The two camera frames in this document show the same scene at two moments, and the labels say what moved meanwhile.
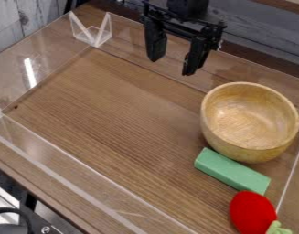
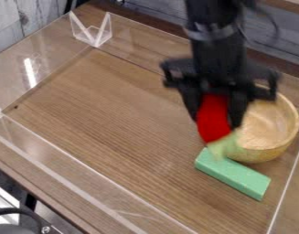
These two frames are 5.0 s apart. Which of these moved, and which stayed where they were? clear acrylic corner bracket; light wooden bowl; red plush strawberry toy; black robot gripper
Moved: black robot gripper; red plush strawberry toy
Stayed: clear acrylic corner bracket; light wooden bowl
